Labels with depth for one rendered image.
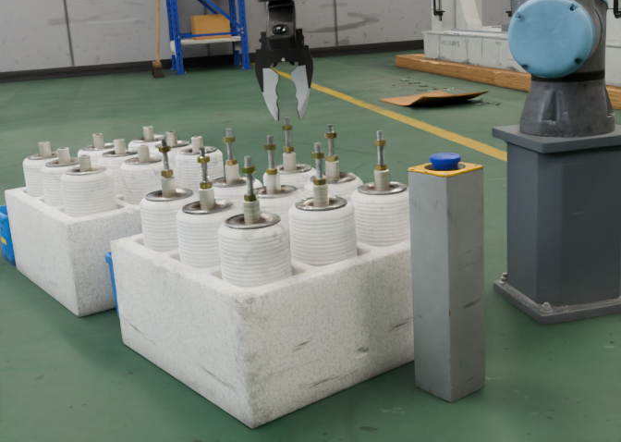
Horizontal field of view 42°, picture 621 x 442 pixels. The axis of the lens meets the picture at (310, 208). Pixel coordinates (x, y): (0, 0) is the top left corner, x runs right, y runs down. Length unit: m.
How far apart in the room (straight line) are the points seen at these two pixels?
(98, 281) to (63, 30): 6.11
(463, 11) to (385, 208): 4.56
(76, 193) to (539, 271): 0.83
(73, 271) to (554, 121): 0.87
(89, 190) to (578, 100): 0.86
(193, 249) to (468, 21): 4.64
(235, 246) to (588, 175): 0.60
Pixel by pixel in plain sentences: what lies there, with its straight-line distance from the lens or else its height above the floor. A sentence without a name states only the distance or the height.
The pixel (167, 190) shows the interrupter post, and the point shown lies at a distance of 1.29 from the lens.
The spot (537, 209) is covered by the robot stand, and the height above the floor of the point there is 0.18.
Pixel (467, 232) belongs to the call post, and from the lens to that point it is 1.08.
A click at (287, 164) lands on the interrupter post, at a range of 1.41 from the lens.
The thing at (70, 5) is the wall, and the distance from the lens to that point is 7.58.
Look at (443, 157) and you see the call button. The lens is 1.06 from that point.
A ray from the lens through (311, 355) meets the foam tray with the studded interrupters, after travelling 1.12.
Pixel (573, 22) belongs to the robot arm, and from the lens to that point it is 1.21.
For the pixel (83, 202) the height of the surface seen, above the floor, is 0.20.
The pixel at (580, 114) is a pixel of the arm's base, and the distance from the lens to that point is 1.36.
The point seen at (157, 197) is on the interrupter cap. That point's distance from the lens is 1.30.
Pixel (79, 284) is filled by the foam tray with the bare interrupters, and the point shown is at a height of 0.06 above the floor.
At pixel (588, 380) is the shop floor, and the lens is 1.23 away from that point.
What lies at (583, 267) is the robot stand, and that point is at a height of 0.08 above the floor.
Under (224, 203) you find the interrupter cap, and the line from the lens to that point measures 1.21.
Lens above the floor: 0.54
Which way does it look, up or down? 14 degrees down
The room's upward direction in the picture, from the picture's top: 4 degrees counter-clockwise
